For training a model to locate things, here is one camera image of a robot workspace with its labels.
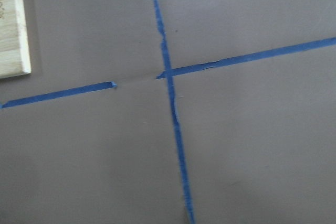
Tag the bamboo cutting board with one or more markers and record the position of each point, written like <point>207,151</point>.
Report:
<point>15,56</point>

